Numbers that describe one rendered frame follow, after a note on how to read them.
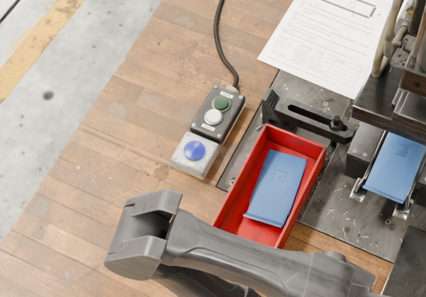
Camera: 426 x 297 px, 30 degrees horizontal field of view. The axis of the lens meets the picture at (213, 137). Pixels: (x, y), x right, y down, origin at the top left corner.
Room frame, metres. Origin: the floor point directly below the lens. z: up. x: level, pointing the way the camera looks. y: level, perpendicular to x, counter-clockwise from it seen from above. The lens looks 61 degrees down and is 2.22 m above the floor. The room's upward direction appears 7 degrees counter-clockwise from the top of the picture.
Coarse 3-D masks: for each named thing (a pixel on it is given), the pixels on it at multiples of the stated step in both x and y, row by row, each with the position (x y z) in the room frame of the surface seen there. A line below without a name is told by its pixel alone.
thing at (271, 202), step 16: (272, 160) 0.66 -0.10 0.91; (288, 160) 0.66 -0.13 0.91; (304, 160) 0.65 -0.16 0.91; (272, 176) 0.63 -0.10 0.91; (288, 176) 0.63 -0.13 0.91; (256, 192) 0.60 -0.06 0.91; (272, 192) 0.60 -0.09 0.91; (288, 192) 0.59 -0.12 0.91; (256, 208) 0.57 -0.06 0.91; (272, 208) 0.57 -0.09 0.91; (272, 224) 0.53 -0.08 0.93
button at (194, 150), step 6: (186, 144) 0.70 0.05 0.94; (192, 144) 0.70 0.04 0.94; (198, 144) 0.70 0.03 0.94; (186, 150) 0.69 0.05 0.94; (192, 150) 0.69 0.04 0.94; (198, 150) 0.69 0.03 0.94; (204, 150) 0.69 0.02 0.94; (186, 156) 0.68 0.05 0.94; (192, 156) 0.68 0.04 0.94; (198, 156) 0.68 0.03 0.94
